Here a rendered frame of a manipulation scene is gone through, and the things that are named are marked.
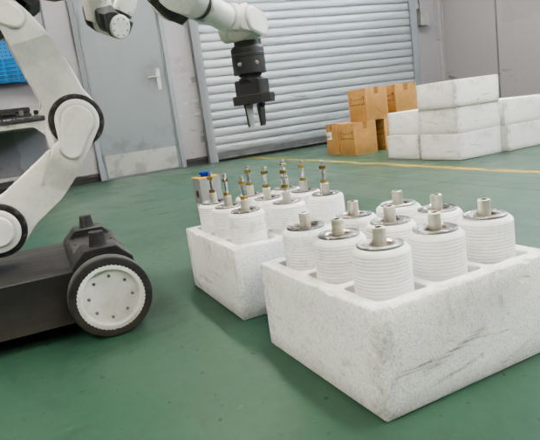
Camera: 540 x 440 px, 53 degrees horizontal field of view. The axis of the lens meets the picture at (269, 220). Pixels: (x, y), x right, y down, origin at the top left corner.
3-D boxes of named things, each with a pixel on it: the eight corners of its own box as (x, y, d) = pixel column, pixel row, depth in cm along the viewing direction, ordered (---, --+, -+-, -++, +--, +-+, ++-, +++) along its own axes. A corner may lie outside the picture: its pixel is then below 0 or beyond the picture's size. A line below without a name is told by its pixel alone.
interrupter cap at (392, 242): (375, 256, 82) (375, 251, 82) (347, 248, 89) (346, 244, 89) (413, 244, 85) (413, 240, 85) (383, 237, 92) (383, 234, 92)
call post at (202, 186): (214, 274, 174) (198, 179, 168) (206, 270, 181) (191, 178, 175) (234, 269, 177) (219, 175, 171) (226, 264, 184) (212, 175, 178)
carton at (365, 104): (388, 117, 510) (386, 85, 504) (367, 120, 501) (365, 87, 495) (370, 119, 537) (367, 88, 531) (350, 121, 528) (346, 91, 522)
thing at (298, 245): (308, 325, 105) (297, 235, 102) (284, 312, 113) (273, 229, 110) (348, 312, 109) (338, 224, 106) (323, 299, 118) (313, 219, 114)
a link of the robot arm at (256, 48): (255, 55, 138) (249, 8, 136) (220, 62, 143) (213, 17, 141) (274, 56, 148) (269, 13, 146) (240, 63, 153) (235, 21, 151)
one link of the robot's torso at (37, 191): (-49, 242, 133) (64, 85, 138) (-38, 230, 151) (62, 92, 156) (10, 273, 139) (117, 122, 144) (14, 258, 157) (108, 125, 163)
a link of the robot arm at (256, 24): (269, 37, 143) (243, 25, 131) (240, 44, 147) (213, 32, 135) (268, 13, 143) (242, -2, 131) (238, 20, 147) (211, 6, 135)
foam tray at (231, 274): (243, 321, 131) (233, 250, 127) (194, 285, 166) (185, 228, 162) (374, 281, 146) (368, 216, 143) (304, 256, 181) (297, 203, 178)
